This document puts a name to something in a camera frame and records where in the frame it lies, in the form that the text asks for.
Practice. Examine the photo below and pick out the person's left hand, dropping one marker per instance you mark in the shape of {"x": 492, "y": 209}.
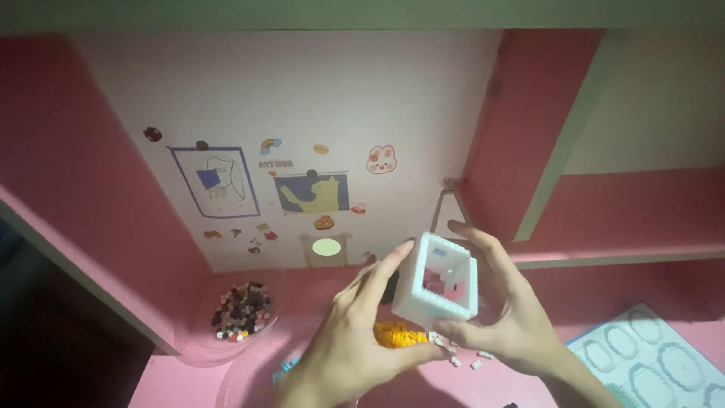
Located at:
{"x": 340, "y": 351}

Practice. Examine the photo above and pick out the person's right hand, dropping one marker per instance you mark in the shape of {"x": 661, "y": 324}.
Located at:
{"x": 518, "y": 326}

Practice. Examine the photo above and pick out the white brick-built box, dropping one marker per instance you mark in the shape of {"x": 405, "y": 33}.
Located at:
{"x": 413, "y": 306}

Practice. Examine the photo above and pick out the heap of yellow bricks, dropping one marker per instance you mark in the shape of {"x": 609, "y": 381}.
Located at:
{"x": 396, "y": 335}

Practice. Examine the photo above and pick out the heap of blue bricks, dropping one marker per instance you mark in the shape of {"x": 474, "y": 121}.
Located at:
{"x": 283, "y": 371}

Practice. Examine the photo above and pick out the large clear plastic bowl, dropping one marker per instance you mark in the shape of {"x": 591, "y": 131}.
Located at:
{"x": 249, "y": 374}

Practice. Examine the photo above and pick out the pale green circle card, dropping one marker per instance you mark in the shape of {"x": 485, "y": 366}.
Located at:
{"x": 327, "y": 247}

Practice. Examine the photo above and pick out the heap of dark mixed bricks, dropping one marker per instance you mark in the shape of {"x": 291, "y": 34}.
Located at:
{"x": 242, "y": 311}

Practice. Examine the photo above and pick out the white triangular stand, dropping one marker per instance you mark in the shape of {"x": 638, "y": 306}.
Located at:
{"x": 439, "y": 212}

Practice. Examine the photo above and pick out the clear bowl holding dark bricks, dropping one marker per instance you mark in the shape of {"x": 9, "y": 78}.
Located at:
{"x": 192, "y": 340}

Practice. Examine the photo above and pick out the pink desk shelf unit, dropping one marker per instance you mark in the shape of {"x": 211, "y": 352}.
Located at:
{"x": 566, "y": 141}

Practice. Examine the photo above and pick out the pink rabbit sticker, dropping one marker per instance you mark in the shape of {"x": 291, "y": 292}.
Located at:
{"x": 381, "y": 160}

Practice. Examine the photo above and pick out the line drawing poster blue border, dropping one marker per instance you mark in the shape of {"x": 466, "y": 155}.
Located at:
{"x": 218, "y": 181}

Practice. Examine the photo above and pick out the group of small wall stickers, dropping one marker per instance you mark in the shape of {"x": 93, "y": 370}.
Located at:
{"x": 266, "y": 232}

